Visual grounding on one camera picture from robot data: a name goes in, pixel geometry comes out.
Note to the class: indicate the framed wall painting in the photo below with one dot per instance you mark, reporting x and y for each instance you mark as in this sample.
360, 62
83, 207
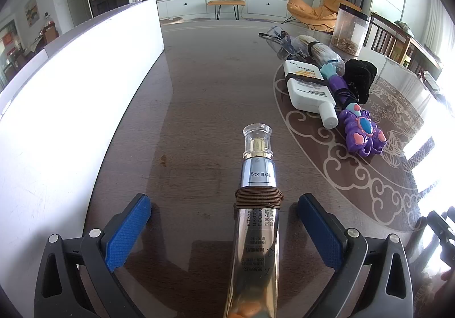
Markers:
31, 10

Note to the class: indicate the orange lounge chair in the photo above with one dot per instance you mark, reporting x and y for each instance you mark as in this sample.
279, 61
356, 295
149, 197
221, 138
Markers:
309, 12

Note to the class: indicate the purple plastic toy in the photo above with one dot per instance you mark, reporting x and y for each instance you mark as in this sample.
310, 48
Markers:
359, 129

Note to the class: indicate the white television cabinet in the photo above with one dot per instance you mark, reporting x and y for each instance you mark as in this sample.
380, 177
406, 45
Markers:
192, 7

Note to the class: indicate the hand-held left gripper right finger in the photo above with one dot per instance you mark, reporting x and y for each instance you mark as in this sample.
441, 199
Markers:
320, 232

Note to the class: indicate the dark wooden chair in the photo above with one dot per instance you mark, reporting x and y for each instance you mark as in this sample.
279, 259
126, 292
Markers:
385, 37

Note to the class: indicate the clear plastic packet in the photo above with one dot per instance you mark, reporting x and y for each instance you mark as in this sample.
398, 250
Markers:
280, 41

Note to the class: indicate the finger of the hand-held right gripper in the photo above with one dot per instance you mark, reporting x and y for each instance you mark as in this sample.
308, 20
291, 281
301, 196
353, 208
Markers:
442, 236

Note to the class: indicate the silver cream tube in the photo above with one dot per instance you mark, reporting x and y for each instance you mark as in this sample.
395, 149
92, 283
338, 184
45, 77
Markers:
256, 250

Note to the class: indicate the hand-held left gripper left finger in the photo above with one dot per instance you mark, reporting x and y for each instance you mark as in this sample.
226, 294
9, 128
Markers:
128, 229

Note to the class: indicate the black patterned socks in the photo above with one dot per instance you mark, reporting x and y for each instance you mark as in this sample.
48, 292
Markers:
360, 81

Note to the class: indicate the white sunscreen bottle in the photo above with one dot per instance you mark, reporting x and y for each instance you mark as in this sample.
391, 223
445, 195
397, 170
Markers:
305, 90

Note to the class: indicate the large white box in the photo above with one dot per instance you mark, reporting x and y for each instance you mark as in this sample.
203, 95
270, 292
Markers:
71, 108

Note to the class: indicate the dining table with chairs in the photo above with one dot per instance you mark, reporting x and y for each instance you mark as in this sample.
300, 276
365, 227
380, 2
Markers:
35, 44

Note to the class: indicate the cotton swab pack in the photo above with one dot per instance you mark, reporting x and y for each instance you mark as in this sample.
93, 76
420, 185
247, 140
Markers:
320, 51

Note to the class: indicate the clear jar with black lid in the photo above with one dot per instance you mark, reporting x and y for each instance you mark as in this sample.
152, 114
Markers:
348, 30

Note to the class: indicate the wooden bench with metal legs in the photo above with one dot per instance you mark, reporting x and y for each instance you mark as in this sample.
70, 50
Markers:
226, 3

